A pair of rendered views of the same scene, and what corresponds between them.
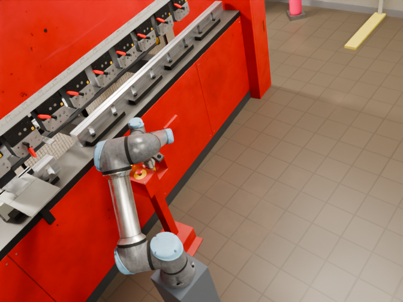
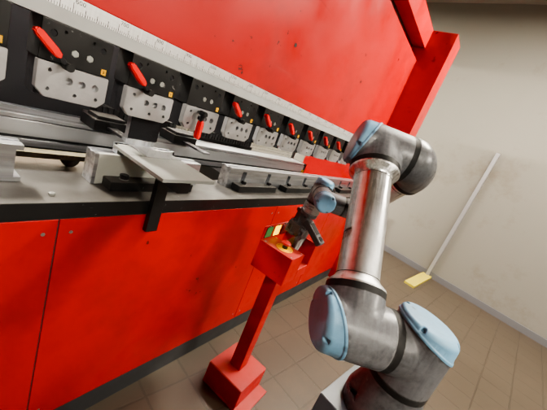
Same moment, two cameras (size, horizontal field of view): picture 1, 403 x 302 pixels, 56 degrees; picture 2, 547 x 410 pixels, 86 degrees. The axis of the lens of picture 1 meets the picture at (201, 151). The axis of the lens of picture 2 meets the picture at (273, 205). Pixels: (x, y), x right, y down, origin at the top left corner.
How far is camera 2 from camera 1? 126 cm
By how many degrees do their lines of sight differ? 29
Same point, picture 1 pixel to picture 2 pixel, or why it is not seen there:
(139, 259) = (382, 327)
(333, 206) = not seen: outside the picture
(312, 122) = not seen: hidden behind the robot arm
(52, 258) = (98, 288)
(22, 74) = (255, 50)
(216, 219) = (286, 374)
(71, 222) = (159, 255)
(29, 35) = (286, 29)
